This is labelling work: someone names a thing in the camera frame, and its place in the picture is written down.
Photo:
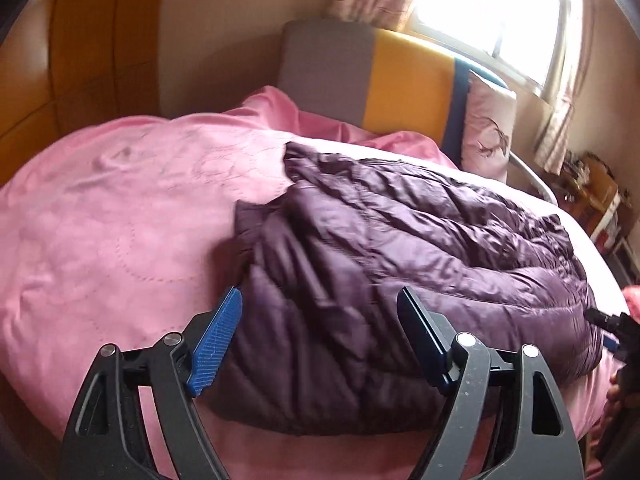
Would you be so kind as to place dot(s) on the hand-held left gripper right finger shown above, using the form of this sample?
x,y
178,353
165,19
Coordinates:
x,y
425,335

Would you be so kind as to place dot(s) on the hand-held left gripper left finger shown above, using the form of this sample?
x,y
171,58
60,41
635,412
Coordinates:
x,y
215,340

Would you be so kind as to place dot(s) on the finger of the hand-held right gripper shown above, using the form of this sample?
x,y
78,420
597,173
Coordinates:
x,y
607,322

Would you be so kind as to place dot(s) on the purple puffer jacket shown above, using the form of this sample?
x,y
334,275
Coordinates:
x,y
375,240

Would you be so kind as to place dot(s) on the person's right hand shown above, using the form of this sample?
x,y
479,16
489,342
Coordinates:
x,y
616,390

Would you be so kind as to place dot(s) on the cluttered wooden desk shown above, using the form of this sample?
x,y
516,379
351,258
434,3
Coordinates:
x,y
595,200

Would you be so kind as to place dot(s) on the pink blanket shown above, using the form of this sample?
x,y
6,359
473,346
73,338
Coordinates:
x,y
125,220

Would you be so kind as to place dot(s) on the deer print pillow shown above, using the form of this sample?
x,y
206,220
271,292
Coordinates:
x,y
487,130

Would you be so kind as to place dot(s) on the grey yellow blue headboard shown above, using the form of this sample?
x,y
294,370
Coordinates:
x,y
410,80

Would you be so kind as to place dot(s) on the wooden wardrobe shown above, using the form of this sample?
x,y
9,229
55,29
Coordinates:
x,y
75,60

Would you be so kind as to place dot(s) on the window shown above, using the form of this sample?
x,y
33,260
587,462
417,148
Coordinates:
x,y
480,5

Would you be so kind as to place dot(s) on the grey metal bed rail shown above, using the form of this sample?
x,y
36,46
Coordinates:
x,y
535,177

